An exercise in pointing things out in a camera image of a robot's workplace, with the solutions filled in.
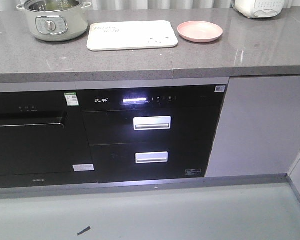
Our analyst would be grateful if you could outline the cream bear serving tray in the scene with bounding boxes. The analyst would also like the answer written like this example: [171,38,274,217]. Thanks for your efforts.
[86,20,178,52]

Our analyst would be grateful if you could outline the pink round plate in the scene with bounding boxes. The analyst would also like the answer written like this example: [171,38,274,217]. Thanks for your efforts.
[177,21,223,43]

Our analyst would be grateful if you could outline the black disinfection cabinet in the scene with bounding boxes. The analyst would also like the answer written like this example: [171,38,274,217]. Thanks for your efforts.
[77,84,227,183]

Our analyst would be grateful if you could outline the black built-in dishwasher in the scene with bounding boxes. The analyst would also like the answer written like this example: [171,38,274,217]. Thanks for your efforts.
[0,90,97,189]

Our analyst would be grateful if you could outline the grey cabinet door panel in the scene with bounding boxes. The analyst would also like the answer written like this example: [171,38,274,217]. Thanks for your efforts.
[206,76,300,178]

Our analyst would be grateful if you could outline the black floor tape strip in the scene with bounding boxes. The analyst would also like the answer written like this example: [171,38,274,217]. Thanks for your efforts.
[77,226,91,236]

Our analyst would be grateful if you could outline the pale green electric pot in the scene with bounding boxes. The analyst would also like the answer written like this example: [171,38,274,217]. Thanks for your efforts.
[16,0,92,42]

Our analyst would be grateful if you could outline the white rice cooker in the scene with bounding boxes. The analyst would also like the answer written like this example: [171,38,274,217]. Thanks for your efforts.
[231,0,292,19]

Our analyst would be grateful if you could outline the white curtain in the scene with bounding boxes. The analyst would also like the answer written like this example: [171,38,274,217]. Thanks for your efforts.
[0,0,236,12]

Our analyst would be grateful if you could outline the silver upper drawer handle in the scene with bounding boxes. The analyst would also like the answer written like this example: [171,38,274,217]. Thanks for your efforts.
[133,116,172,131]

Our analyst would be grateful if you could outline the silver drawer handle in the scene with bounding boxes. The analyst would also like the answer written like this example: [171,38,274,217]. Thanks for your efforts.
[135,151,169,164]
[133,116,172,131]

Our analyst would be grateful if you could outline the silver lower drawer handle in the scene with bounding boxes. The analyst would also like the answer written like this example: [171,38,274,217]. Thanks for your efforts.
[135,151,169,164]

